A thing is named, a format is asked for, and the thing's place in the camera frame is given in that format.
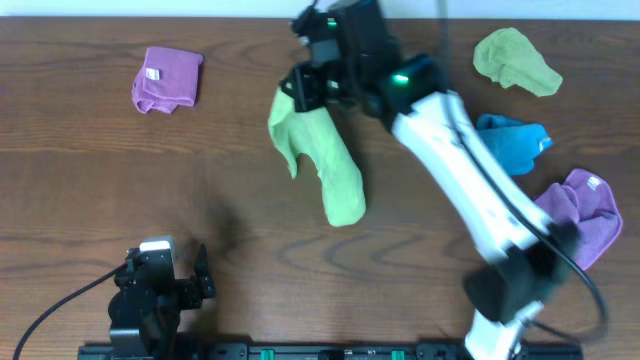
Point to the large green cloth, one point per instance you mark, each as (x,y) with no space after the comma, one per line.
(314,134)

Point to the folded purple cloth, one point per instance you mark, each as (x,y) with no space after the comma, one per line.
(167,79)

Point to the crumpled green cloth top right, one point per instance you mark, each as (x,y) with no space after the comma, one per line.
(507,57)

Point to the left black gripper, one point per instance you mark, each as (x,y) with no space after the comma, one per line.
(197,290)

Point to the crumpled purple cloth right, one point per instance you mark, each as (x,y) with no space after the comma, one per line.
(586,200)

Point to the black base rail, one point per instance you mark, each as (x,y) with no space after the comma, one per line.
(420,351)

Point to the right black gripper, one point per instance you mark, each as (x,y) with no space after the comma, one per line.
(304,95)

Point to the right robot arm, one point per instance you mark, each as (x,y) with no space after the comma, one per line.
(527,255)

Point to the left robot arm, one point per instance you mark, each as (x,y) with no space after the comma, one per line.
(151,337)

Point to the blue cloth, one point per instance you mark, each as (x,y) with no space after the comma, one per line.
(514,144)

